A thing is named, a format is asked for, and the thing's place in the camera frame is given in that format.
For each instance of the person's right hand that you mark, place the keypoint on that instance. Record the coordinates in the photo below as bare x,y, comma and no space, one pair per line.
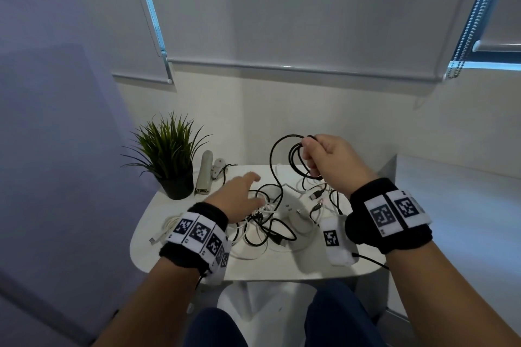
338,163

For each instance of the grey oblong device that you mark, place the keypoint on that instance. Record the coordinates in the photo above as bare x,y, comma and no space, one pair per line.
204,172

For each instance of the small white gadget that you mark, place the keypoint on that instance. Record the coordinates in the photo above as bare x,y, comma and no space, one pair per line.
218,165

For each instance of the person's left forearm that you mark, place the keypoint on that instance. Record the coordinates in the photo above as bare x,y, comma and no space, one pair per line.
150,306

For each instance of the white charger adapter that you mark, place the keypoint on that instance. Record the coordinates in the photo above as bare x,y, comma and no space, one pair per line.
294,207

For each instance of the black wristband with marker tags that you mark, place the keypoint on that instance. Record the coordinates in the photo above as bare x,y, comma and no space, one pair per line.
386,216
195,233

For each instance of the wide white roller blind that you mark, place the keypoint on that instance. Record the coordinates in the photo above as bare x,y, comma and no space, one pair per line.
317,5

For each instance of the person's leg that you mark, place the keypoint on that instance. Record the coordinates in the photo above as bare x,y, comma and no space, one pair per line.
346,318
215,330

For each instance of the person's right leg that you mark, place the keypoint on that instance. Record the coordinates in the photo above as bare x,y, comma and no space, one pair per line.
346,318

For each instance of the person's left leg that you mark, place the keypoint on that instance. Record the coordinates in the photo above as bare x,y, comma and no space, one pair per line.
215,330

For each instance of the person's left hand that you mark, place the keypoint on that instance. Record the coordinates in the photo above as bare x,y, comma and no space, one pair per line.
236,200

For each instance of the green plant in black pot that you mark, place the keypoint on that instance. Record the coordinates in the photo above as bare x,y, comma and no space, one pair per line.
175,186

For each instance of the small white block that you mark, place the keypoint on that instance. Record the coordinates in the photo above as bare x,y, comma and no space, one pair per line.
190,308

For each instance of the person's right forearm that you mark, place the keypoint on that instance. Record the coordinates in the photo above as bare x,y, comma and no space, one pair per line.
447,302

